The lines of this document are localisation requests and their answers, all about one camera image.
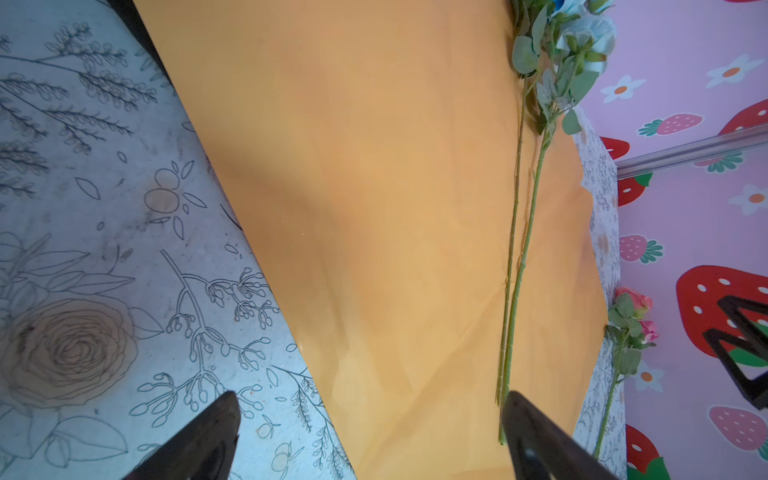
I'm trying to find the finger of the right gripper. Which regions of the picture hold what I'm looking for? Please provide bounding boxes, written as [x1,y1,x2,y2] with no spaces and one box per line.
[703,295,767,410]

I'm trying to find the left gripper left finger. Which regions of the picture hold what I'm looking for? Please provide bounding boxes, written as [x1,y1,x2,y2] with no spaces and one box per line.
[124,391,241,480]

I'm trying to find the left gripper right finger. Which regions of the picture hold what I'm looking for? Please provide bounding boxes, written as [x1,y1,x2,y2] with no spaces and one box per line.
[501,391,616,480]

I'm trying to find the pink fake rose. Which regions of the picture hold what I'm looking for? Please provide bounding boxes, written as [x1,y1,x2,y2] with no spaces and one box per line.
[592,287,659,459]

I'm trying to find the orange wrapping paper sheet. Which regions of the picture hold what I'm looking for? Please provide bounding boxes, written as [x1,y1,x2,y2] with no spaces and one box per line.
[131,0,610,480]

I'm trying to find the white fake rose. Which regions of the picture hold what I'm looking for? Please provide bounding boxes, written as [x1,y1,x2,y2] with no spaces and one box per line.
[495,0,617,408]

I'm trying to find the blue fake rose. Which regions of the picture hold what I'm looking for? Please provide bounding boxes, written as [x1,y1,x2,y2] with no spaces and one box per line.
[495,1,594,407]

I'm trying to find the right corner aluminium post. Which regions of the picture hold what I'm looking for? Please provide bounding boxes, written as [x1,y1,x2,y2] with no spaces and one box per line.
[616,124,767,180]

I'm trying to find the black ribbon strap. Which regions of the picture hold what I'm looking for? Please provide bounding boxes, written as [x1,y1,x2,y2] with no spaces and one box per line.
[104,0,181,97]

